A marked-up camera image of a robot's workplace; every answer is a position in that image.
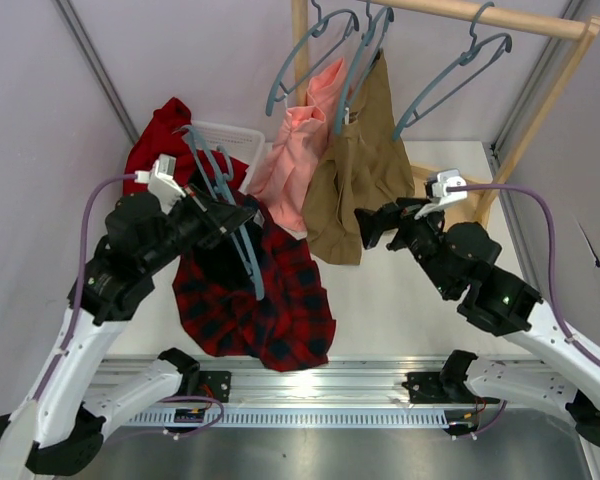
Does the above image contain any red navy plaid skirt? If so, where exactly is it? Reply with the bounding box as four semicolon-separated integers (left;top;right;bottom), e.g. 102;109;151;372
172;193;336;372

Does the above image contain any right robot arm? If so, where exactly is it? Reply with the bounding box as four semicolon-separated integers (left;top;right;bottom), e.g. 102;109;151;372
355;198;600;448

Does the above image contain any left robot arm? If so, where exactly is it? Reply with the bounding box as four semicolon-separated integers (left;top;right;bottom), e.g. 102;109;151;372
0;187;255;479

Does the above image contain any tan skirt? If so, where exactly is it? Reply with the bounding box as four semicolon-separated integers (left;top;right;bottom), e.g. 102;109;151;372
302;51;415;265

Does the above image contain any pink skirt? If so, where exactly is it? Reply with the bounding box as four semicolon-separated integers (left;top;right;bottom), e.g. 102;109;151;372
246;58;348;233

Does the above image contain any blue hanger holding tan skirt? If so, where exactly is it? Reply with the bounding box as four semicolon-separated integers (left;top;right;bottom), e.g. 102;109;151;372
333;1;395;135

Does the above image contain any white plastic basket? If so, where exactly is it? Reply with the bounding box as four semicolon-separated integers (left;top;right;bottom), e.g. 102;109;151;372
192;120;268;193

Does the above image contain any red garment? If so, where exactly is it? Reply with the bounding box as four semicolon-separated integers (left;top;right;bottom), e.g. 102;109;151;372
122;97;247;195

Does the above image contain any wooden clothes rack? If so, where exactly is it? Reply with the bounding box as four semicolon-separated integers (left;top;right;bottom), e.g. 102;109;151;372
290;0;600;231

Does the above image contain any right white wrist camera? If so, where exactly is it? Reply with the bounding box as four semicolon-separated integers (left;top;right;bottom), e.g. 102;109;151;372
415;169;468;220

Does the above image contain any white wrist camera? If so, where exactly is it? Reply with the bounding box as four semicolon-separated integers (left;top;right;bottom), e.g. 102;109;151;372
415;169;468;220
135;154;185;214

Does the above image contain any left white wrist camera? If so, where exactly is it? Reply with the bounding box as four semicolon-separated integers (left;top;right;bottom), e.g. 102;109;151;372
135;154;185;214

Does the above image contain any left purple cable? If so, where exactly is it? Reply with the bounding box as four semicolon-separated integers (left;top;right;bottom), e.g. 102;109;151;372
34;172;154;401

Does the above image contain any purple cable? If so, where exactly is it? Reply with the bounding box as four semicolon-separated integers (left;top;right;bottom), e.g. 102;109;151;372
447;182;600;381
34;172;154;401

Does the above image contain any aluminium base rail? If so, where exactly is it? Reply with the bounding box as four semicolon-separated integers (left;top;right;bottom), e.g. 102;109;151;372
84;354;581;409

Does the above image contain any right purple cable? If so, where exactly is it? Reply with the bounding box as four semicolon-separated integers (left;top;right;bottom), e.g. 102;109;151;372
447;182;600;381

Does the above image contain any white slotted cable duct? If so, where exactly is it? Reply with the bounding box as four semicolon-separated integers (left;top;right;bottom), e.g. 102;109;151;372
125;405;470;429

